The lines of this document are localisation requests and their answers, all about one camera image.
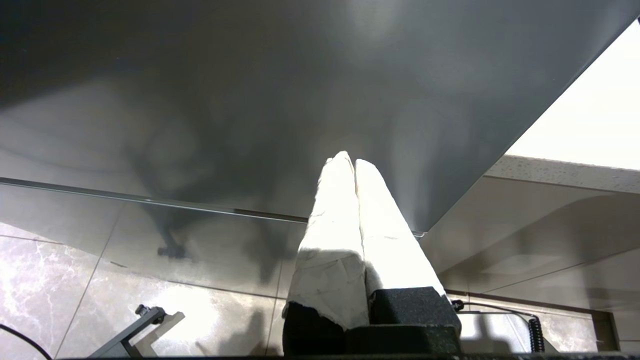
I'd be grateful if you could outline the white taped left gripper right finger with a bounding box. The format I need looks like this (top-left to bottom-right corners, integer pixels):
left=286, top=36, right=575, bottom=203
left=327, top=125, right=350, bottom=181
left=354, top=159, right=463, bottom=328

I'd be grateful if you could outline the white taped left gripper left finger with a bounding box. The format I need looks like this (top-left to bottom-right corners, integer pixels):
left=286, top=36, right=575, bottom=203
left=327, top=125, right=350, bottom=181
left=281, top=150, right=371, bottom=356

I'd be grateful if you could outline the counter base cabinet front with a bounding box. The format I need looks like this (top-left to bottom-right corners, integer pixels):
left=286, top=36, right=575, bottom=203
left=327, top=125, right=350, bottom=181
left=420, top=175, right=640, bottom=351

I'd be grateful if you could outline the grey tall cabinet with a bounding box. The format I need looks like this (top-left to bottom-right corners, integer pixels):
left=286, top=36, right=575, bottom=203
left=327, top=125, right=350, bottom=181
left=0, top=0, right=640, bottom=301

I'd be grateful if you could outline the black coiled cable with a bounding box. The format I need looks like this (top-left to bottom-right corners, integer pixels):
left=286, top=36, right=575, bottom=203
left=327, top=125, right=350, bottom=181
left=450, top=299, right=546, bottom=354

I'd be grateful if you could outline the grey metal bracket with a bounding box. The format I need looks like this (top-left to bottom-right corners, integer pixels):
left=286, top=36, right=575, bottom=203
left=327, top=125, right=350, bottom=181
left=102, top=304, right=186, bottom=359

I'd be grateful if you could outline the thin black cable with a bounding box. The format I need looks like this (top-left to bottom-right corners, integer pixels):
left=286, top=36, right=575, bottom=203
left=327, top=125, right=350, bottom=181
left=0, top=322, right=53, bottom=360

